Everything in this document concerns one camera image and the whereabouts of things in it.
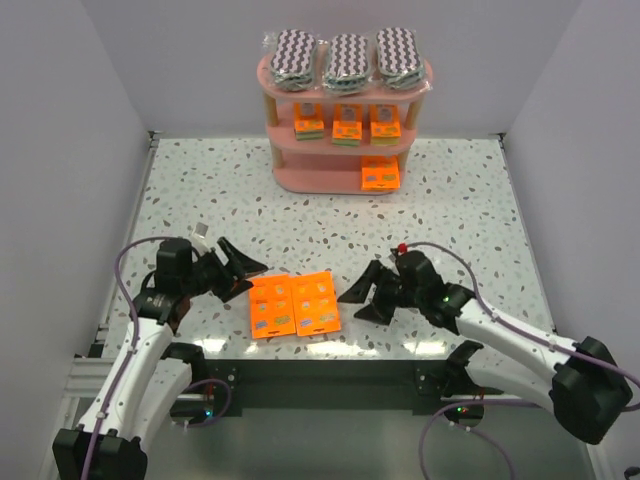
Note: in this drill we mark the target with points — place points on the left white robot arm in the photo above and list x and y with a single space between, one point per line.
151 370

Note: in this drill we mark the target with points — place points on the orange flat pack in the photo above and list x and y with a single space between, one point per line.
271 307
380 173
315 304

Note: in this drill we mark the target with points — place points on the orange sponge box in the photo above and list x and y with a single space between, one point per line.
347 129
308 121
385 128

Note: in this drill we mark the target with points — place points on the pink three-tier shelf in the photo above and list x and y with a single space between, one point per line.
320 166

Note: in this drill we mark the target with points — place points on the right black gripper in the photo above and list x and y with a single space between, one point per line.
386 291

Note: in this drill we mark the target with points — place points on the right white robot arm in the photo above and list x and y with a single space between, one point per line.
579 382

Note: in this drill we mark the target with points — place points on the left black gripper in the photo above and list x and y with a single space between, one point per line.
220 273

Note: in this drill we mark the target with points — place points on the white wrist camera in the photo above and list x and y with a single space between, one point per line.
399 250
198 238

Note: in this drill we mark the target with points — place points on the striped sponge pack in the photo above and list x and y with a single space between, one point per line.
348 68
291 59
400 63

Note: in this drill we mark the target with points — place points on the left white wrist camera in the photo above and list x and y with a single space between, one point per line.
198 238

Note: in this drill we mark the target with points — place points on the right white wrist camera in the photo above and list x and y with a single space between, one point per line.
399 250

